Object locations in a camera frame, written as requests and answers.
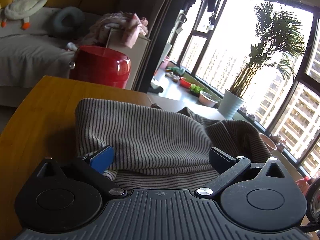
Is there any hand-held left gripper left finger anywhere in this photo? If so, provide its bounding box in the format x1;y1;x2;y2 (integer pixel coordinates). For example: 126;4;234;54
37;145;128;201

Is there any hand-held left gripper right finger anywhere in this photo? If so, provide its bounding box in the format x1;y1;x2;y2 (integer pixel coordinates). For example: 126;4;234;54
194;147;292;201

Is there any grey striped knit garment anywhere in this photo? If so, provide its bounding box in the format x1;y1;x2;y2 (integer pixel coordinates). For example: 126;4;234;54
75;98;273;192

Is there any pink bucket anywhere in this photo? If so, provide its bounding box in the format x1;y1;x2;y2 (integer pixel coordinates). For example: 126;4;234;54
259;132;278;153

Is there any white plant pot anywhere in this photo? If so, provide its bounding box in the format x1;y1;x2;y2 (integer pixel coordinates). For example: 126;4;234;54
217;89;245;120

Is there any pink bowl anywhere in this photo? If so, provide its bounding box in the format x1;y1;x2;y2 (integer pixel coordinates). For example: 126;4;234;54
199;91;219;108

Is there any green plant tray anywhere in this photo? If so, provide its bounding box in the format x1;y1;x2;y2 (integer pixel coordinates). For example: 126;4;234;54
190;84;203;97

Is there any red round stool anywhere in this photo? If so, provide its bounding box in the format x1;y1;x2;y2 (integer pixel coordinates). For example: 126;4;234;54
69;45;132;89

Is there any tall green palm plant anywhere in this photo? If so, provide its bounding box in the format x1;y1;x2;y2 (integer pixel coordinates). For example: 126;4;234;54
229;0;308;99

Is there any beige storage box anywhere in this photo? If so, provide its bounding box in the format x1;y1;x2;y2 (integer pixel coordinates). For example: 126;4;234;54
107;29;152;90

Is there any white stick mop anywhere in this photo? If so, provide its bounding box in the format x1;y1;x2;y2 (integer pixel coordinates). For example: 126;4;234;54
162;14;188;64

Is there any pink blanket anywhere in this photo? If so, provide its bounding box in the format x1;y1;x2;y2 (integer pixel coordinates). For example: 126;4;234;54
86;11;149;49

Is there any grey covered sofa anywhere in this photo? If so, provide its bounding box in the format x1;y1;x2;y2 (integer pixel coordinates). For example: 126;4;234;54
0;0;120;108

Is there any brown curtain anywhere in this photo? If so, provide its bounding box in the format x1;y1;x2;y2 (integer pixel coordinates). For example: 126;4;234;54
130;0;190;93

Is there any white goose plush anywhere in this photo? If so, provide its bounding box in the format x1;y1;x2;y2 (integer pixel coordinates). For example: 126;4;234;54
0;0;54;30

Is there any grey ring cushion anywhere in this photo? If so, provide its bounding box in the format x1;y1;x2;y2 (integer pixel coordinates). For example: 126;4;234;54
47;6;85;38

